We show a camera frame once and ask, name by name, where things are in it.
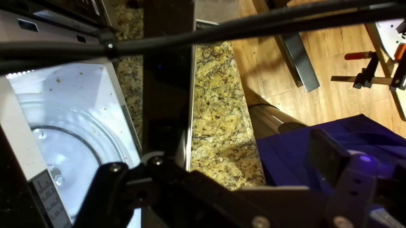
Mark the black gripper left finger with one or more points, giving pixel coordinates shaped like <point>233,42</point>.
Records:
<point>179,198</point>

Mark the stainless steel microwave body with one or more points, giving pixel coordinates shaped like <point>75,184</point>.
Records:
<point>30,198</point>

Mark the orange handled bar clamp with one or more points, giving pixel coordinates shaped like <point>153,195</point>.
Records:
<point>367,76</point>

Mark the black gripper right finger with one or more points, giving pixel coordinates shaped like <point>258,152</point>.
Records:
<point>362,194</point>

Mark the grey metal stand leg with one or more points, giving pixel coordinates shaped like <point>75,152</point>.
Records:
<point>292,50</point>

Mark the glass microwave turntable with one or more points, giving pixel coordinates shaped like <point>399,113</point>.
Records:
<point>74,146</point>

